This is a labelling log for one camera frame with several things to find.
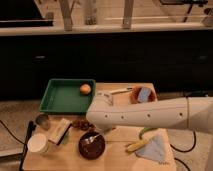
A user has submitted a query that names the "silver fork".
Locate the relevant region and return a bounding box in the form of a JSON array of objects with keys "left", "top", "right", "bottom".
[{"left": 83, "top": 134, "right": 100, "bottom": 144}]

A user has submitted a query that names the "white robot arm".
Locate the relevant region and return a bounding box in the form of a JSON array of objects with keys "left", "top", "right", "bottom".
[{"left": 86, "top": 91, "right": 213, "bottom": 171}]

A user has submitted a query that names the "purple bowl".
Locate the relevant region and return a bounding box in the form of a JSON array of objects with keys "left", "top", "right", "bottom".
[{"left": 78, "top": 131, "right": 105, "bottom": 160}]

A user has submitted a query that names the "orange bowl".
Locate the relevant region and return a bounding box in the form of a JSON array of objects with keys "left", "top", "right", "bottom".
[{"left": 130, "top": 86, "right": 156, "bottom": 104}]

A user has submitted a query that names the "brown grape bunch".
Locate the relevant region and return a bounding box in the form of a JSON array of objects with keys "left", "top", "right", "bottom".
[{"left": 72, "top": 120, "right": 95, "bottom": 131}]

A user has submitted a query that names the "tan block with black edge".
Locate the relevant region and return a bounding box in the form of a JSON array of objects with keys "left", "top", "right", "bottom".
[{"left": 48, "top": 118, "right": 71, "bottom": 145}]

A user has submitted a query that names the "orange fruit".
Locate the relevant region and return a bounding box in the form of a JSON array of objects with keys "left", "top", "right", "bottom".
[{"left": 80, "top": 84, "right": 91, "bottom": 95}]

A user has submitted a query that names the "green cucumber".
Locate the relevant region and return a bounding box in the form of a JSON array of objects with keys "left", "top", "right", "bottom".
[{"left": 139, "top": 127, "right": 157, "bottom": 140}]

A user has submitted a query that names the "green plastic tray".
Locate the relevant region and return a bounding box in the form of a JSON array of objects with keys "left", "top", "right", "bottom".
[{"left": 39, "top": 79, "right": 96, "bottom": 115}]

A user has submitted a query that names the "blue sponge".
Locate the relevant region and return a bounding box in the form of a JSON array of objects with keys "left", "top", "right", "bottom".
[{"left": 137, "top": 88, "right": 151, "bottom": 103}]

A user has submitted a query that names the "grey blue cloth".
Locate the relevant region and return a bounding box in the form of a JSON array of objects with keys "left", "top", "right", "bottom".
[{"left": 135, "top": 135, "right": 166, "bottom": 162}]

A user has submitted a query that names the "small metal cup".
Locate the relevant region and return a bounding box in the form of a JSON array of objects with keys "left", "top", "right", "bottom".
[{"left": 35, "top": 114, "right": 50, "bottom": 130}]

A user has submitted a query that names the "white cup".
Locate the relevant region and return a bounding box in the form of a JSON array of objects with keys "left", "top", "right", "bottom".
[{"left": 27, "top": 133, "right": 48, "bottom": 154}]

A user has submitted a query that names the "white handled dish brush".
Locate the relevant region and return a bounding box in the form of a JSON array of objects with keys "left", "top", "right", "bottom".
[{"left": 109, "top": 87, "right": 133, "bottom": 94}]

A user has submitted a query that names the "black cable left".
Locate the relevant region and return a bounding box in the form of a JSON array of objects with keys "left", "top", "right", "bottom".
[{"left": 0, "top": 119, "right": 37, "bottom": 171}]

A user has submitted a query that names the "black cable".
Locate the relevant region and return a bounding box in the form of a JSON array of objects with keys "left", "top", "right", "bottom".
[
  {"left": 0, "top": 119, "right": 37, "bottom": 171},
  {"left": 170, "top": 131, "right": 198, "bottom": 171}
]

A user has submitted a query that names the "black cable right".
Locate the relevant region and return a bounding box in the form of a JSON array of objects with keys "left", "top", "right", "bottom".
[{"left": 170, "top": 131, "right": 198, "bottom": 171}]

